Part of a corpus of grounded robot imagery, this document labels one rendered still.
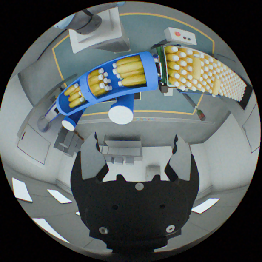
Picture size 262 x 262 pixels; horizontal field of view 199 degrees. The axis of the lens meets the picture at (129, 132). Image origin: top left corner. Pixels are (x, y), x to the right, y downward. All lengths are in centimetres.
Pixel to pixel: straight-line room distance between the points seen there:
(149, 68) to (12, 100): 524
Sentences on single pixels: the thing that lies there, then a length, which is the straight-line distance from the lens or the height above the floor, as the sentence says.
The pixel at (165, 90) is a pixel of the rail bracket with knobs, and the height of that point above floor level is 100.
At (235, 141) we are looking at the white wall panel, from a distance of 457.
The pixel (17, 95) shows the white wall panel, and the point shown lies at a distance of 525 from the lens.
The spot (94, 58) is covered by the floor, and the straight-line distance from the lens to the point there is 183.
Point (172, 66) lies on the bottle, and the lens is 65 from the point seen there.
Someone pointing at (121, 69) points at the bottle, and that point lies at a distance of 51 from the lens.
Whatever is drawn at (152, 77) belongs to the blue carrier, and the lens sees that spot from 43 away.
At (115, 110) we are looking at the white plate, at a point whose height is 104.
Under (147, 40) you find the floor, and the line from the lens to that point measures 172.
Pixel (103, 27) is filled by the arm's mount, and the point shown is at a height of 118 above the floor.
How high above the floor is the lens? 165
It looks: 35 degrees down
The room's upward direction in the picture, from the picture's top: 176 degrees counter-clockwise
